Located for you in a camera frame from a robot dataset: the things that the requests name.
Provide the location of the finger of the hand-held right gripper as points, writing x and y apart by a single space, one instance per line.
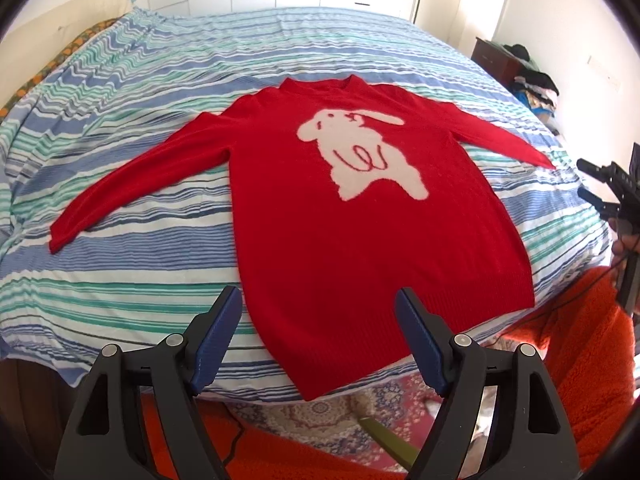
597 170
597 204

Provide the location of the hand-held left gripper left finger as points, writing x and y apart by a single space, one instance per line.
220 340

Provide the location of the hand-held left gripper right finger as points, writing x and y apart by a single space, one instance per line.
419 340

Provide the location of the red sweater with white animal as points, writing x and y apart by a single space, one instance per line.
360 240

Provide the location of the pile of clothes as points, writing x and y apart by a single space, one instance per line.
535 85

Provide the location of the person's right hand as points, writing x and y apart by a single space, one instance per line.
621 252

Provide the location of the yellow green slipper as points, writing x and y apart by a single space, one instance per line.
389 445

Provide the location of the patterned floor rug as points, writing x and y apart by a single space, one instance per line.
325 425

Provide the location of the orange fleece garment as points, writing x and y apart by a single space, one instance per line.
570 360

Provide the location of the dark wooden nightstand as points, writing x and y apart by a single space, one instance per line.
495 56

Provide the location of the blue green striped bedspread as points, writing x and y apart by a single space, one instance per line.
150 110

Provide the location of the orange patterned bed sheet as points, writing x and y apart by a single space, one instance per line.
55 57

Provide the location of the cream padded headboard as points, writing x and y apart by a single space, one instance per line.
55 20

